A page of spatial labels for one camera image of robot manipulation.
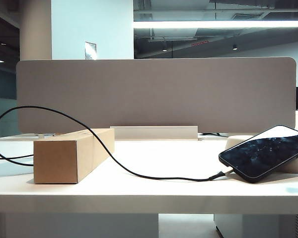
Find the black smartphone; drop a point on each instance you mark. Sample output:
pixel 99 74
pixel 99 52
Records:
pixel 263 153

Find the grey fabric desk divider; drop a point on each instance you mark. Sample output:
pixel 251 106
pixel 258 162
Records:
pixel 151 94

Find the black ceiling spot lamp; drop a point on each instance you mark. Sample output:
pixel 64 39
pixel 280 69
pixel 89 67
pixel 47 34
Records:
pixel 235 47
pixel 164 48

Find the white round stand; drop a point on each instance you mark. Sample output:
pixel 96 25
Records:
pixel 234 143

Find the brown cardboard box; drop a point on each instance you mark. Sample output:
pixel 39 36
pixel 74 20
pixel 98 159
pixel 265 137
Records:
pixel 54 161

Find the long ceiling light strip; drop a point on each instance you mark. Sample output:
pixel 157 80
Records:
pixel 213 24

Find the framed wall poster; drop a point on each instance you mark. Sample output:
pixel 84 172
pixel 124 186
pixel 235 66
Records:
pixel 90 50

